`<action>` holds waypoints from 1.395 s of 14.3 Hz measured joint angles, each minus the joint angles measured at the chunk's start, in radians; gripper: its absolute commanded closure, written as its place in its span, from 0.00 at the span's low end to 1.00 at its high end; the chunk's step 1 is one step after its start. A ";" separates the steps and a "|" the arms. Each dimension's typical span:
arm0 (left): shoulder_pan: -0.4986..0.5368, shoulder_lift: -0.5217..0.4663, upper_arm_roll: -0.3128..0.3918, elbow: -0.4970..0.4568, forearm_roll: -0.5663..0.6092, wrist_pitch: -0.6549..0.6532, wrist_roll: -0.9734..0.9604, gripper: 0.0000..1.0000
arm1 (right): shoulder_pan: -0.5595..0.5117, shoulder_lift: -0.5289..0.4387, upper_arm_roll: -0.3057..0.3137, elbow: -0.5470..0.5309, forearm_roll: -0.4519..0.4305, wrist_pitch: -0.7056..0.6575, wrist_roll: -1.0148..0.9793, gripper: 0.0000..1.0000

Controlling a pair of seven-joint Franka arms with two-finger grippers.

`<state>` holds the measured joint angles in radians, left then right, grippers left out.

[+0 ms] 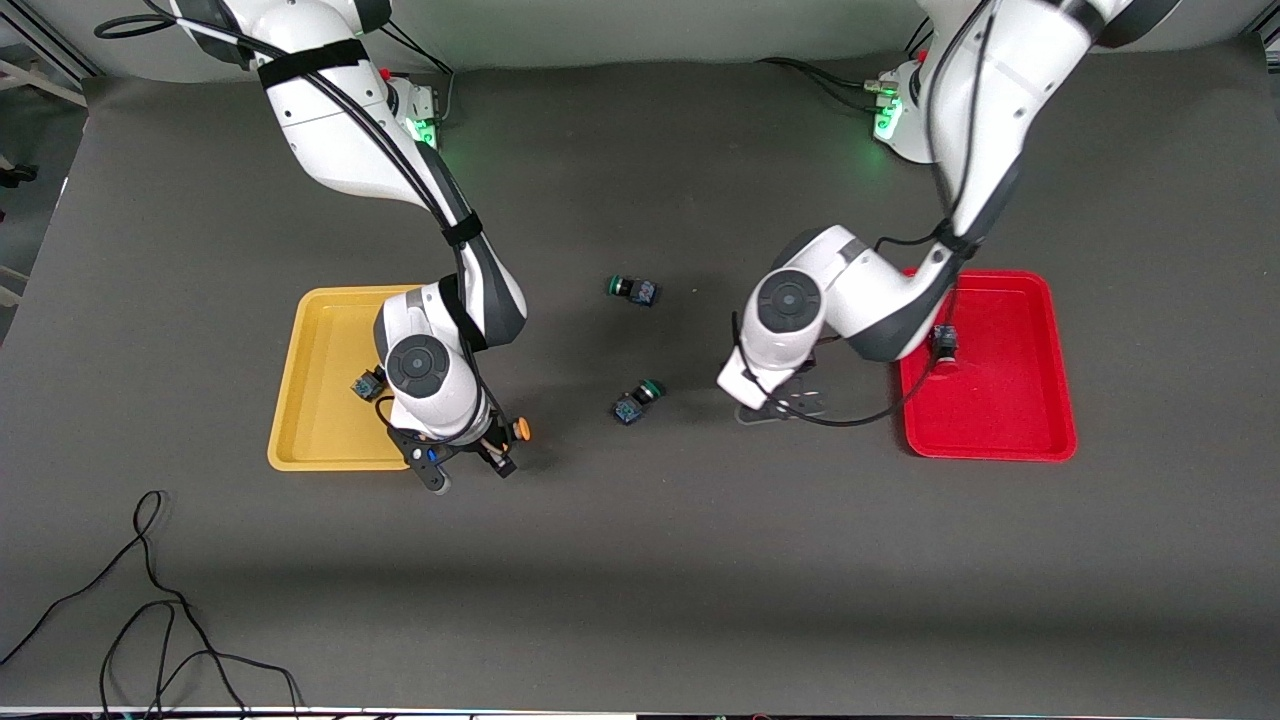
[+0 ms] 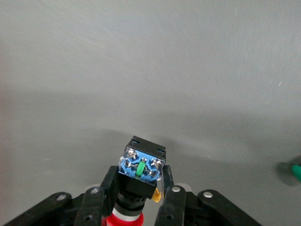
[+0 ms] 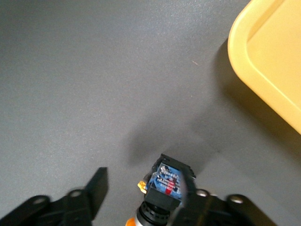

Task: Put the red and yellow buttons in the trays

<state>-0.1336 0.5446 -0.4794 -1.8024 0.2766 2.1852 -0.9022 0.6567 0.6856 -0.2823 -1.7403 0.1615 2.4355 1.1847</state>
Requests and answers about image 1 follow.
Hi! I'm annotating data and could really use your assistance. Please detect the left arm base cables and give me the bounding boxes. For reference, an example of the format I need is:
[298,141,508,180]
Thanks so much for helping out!
[757,20,933,111]

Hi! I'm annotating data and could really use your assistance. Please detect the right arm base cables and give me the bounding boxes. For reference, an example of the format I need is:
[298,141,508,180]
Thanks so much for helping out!
[380,20,456,126]

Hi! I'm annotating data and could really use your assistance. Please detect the red plastic tray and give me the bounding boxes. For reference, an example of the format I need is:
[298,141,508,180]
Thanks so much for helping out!
[897,268,1079,463]

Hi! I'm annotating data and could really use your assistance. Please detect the aluminium frame strut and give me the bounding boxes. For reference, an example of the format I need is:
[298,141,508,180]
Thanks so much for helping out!
[0,0,101,109]

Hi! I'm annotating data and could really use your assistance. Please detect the yellow plastic tray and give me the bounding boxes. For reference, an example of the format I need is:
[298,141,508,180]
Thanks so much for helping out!
[267,284,441,472]

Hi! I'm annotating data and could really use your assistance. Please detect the loose thin black cable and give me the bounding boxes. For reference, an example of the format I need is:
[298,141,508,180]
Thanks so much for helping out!
[0,489,304,720]

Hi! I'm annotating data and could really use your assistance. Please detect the green push button switch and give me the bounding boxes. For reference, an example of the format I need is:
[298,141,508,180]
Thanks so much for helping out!
[606,274,661,308]
[612,378,666,427]

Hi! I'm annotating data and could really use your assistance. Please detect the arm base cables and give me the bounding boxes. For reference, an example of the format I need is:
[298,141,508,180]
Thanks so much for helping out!
[757,20,933,111]
[380,20,456,126]

